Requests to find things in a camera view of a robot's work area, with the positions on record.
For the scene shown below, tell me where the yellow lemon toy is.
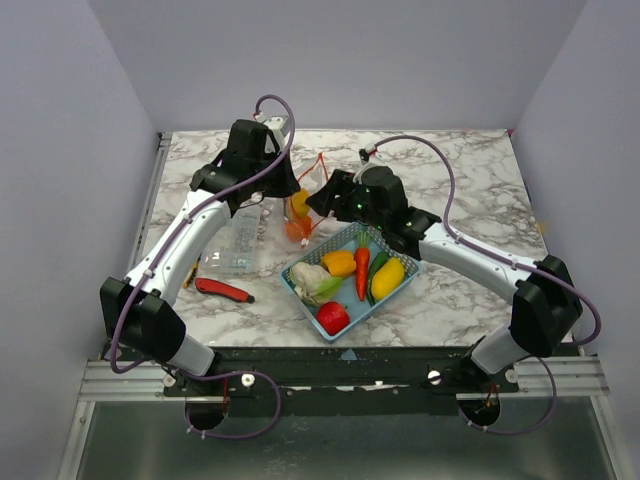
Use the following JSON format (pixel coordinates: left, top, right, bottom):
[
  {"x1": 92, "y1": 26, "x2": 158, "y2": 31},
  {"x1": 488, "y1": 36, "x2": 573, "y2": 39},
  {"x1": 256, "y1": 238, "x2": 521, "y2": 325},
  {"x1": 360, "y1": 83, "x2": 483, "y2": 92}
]
[{"x1": 289, "y1": 189, "x2": 310, "y2": 218}]

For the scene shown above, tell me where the clear zip bag orange zipper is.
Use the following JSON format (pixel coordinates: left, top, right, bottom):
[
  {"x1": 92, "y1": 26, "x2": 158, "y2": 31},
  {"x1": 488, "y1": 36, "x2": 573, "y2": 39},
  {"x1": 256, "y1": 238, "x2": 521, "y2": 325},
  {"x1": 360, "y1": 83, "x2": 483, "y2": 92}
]
[{"x1": 283, "y1": 152, "x2": 329, "y2": 249}]

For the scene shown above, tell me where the orange pumpkin toy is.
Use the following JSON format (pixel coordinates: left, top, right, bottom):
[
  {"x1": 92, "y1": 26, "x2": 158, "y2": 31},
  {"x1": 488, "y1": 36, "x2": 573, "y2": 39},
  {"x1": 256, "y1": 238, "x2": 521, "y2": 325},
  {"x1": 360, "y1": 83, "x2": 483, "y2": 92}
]
[{"x1": 284, "y1": 216, "x2": 312, "y2": 243}]

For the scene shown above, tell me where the orange bell pepper toy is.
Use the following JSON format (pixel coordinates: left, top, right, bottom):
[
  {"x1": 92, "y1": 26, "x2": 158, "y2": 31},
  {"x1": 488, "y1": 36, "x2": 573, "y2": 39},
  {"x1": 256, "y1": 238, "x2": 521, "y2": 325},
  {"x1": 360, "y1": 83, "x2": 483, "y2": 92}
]
[{"x1": 321, "y1": 250, "x2": 357, "y2": 278}]

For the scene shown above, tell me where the red apple toy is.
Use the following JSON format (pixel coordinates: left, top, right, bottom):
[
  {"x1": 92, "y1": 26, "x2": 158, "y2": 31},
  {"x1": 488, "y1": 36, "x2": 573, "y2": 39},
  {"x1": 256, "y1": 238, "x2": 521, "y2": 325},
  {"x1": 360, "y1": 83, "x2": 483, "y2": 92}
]
[{"x1": 316, "y1": 301, "x2": 350, "y2": 335}]

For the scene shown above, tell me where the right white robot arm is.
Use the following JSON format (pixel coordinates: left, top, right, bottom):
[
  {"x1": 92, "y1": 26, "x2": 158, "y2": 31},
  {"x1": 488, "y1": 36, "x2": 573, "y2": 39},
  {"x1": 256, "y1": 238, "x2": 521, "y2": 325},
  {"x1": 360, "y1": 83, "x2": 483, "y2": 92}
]
[{"x1": 306, "y1": 166, "x2": 583, "y2": 392}]

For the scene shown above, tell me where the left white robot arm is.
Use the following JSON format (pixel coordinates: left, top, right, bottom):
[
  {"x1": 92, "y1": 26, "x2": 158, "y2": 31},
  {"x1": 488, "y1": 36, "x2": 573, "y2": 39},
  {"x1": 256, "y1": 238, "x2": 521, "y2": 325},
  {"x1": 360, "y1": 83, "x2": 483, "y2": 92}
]
[{"x1": 99, "y1": 112, "x2": 299, "y2": 395}]

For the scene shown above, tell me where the orange carrot toy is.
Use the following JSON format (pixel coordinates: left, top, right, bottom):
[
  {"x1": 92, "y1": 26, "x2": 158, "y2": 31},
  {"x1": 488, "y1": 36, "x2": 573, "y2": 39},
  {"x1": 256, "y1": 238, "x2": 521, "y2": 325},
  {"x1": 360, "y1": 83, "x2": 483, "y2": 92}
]
[{"x1": 354, "y1": 230, "x2": 371, "y2": 302}]

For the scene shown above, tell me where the green chili pepper toy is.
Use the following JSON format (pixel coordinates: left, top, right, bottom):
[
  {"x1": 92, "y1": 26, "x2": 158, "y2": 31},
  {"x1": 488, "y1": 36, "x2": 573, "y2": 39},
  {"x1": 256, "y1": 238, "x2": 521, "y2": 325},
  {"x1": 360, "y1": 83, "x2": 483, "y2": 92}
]
[{"x1": 365, "y1": 250, "x2": 390, "y2": 307}]

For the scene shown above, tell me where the yellow mango toy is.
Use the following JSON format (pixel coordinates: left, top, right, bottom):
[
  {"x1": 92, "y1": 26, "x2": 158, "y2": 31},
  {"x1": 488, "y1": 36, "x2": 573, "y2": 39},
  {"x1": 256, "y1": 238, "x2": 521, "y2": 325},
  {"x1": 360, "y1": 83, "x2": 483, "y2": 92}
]
[{"x1": 371, "y1": 257, "x2": 405, "y2": 302}]

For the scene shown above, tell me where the white cauliflower toy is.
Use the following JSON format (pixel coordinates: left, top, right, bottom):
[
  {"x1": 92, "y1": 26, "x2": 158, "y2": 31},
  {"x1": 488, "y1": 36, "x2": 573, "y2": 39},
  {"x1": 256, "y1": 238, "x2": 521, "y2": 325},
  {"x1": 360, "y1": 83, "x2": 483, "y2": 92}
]
[{"x1": 289, "y1": 262, "x2": 343, "y2": 307}]

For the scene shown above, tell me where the clear plastic screw box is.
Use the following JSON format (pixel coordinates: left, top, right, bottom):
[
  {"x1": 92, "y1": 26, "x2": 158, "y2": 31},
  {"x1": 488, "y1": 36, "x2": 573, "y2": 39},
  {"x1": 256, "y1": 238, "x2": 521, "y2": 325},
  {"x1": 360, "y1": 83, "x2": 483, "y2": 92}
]
[{"x1": 200, "y1": 205, "x2": 262, "y2": 274}]

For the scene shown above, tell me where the red utility knife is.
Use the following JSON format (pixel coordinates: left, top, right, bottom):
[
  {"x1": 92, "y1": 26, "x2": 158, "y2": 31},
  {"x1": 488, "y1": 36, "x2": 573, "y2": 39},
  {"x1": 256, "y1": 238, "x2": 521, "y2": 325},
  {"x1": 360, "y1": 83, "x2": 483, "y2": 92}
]
[{"x1": 194, "y1": 277, "x2": 255, "y2": 303}]

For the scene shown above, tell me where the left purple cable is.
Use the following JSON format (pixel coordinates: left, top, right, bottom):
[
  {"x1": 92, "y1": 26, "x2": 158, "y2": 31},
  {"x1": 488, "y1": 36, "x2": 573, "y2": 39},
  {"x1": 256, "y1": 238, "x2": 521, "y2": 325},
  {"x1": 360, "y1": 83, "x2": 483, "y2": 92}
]
[{"x1": 108, "y1": 94, "x2": 296, "y2": 441}]

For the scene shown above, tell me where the purple cable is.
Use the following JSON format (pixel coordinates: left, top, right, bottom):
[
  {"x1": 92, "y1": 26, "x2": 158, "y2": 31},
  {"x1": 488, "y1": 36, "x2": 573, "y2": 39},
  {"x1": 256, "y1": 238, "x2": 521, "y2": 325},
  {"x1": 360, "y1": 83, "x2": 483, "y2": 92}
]
[
  {"x1": 360, "y1": 134, "x2": 601, "y2": 435},
  {"x1": 108, "y1": 94, "x2": 296, "y2": 441}
]

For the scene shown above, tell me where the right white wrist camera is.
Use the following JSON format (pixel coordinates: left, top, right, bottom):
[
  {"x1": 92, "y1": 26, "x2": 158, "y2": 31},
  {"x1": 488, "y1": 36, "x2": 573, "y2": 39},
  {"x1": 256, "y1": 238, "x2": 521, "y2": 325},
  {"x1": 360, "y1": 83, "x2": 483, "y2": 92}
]
[{"x1": 353, "y1": 144, "x2": 384, "y2": 183}]

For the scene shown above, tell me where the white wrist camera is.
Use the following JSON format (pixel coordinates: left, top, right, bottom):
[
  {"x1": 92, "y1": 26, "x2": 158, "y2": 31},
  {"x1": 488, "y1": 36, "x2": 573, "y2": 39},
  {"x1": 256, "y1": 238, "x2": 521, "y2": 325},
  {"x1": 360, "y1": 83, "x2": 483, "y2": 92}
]
[
  {"x1": 264, "y1": 115, "x2": 291, "y2": 138},
  {"x1": 353, "y1": 144, "x2": 384, "y2": 183}
]

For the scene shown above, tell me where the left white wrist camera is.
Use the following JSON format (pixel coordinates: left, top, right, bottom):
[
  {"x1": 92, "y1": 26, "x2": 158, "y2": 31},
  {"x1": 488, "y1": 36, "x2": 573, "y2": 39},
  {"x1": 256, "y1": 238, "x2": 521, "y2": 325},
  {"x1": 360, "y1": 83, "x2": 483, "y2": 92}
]
[{"x1": 264, "y1": 115, "x2": 291, "y2": 138}]

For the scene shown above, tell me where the yellow handled tool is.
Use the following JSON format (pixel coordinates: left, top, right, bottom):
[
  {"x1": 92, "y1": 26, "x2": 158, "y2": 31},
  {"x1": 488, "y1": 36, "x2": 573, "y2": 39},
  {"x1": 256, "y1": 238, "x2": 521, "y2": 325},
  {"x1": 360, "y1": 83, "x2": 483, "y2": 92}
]
[{"x1": 182, "y1": 255, "x2": 201, "y2": 289}]

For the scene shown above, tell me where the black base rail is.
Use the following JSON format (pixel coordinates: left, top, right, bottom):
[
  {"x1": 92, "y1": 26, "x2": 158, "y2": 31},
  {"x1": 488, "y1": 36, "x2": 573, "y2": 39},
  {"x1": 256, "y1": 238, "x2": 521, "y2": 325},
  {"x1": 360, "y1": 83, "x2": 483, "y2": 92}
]
[{"x1": 164, "y1": 347, "x2": 518, "y2": 417}]

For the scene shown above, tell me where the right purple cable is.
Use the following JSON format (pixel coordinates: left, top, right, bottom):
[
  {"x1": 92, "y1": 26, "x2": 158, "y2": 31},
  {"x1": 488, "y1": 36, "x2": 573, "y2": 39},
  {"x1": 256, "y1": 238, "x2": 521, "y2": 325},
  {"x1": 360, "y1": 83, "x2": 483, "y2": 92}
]
[{"x1": 360, "y1": 134, "x2": 601, "y2": 435}]

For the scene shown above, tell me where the aluminium frame rail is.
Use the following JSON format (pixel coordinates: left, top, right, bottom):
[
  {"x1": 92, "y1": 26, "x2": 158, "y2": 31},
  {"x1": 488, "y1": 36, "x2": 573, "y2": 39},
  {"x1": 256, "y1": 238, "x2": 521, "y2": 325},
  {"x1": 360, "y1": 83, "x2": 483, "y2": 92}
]
[{"x1": 78, "y1": 361, "x2": 165, "y2": 402}]

